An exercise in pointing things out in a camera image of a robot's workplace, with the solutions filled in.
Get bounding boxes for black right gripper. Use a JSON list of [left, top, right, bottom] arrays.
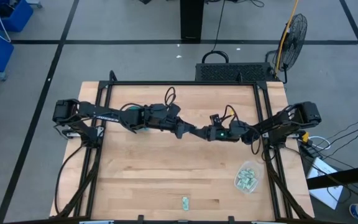
[[195, 123, 231, 142]]

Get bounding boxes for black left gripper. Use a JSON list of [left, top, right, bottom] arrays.
[[166, 118, 198, 140]]

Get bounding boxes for teal plastic container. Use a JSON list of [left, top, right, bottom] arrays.
[[125, 105, 150, 132]]

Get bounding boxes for black perforated computer case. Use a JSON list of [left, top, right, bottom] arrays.
[[195, 62, 276, 83]]

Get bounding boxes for clear plastic container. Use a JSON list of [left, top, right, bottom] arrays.
[[234, 160, 260, 195]]

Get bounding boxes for black column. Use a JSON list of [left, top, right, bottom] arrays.
[[180, 0, 205, 41]]

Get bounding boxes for black floor fan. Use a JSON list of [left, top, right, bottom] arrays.
[[265, 13, 308, 84]]

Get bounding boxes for white cardboard box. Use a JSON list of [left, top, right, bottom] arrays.
[[306, 157, 344, 211]]

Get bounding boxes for black beam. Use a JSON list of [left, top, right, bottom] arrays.
[[306, 163, 358, 190]]

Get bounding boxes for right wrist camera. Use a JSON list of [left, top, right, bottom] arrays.
[[209, 113, 223, 126]]

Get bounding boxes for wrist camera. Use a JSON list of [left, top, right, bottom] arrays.
[[165, 103, 182, 118], [209, 113, 223, 126]]

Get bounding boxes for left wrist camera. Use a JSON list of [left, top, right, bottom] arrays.
[[165, 103, 182, 118]]

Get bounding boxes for black aluminium table frame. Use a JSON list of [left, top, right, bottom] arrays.
[[54, 70, 315, 220]]

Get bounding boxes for coiled black cable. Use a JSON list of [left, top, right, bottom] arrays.
[[201, 0, 230, 65]]

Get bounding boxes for white cable loop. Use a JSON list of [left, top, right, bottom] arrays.
[[308, 136, 331, 151]]

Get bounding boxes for yellow cable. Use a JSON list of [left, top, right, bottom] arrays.
[[273, 0, 300, 75]]

